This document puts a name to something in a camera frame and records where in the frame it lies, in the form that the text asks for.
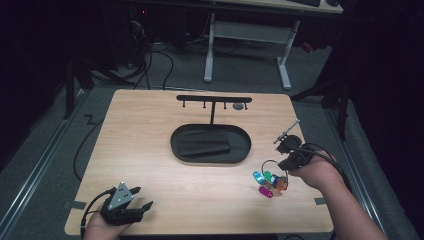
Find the black keyboard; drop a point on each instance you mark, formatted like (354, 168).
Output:
(305, 2)

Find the person's left hand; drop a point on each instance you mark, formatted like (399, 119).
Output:
(100, 230)

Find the person's right hand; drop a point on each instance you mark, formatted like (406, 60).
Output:
(320, 171)

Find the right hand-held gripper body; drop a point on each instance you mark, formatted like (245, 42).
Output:
(301, 155)

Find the grey round table grommet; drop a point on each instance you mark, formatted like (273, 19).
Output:
(238, 106)

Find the desk with white legs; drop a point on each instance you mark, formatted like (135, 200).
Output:
(248, 31)

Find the black metal stand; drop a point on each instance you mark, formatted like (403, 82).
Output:
(340, 100)
(70, 86)

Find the black tray with key rack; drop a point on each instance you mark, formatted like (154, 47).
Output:
(240, 146)

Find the black computer mouse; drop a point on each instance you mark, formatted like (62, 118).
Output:
(332, 2)

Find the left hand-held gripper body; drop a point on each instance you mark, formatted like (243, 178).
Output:
(120, 196)

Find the metal floor rail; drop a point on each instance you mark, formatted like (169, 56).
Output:
(358, 180)
(40, 166)

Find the grey tape piece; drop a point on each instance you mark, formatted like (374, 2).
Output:
(320, 201)
(78, 204)

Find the black wallet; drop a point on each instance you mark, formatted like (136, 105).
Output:
(204, 144)

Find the key bunch with coloured tags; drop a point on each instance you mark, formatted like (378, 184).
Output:
(271, 181)

